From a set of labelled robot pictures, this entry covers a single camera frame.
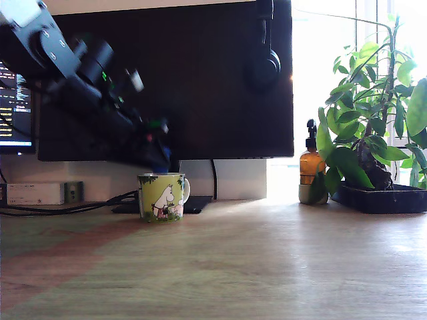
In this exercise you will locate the green cartoon print mug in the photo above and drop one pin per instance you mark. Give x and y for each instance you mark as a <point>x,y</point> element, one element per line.
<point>160,200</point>

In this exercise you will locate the small green socket block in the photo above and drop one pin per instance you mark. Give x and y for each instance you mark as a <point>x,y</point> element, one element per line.
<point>73,192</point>

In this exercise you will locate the large black computer monitor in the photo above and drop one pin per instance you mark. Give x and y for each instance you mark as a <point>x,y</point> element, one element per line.
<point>217,100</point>

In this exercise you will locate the white rectangular box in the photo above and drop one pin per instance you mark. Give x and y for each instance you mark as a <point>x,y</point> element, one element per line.
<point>33,193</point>

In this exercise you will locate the monitor showing code text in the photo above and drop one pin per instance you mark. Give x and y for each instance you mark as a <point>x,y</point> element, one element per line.
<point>13,128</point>

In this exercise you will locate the black over-ear headphones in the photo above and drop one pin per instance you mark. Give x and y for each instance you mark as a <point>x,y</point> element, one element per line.
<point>265,71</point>

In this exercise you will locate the small pale ceramic pot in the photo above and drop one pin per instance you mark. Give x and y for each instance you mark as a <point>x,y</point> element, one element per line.
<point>303,195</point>

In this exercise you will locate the amber glass pump bottle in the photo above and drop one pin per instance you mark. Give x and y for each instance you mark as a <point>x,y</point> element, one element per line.
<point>308,166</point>

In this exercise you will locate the green leafy bonsai plant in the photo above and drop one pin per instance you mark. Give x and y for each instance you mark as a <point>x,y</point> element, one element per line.
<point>367,100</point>

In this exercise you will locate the black rectangular plant tray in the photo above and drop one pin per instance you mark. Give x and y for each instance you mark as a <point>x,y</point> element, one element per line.
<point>377,201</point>

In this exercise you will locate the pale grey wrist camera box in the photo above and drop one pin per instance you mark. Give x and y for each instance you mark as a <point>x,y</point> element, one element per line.
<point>135,80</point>

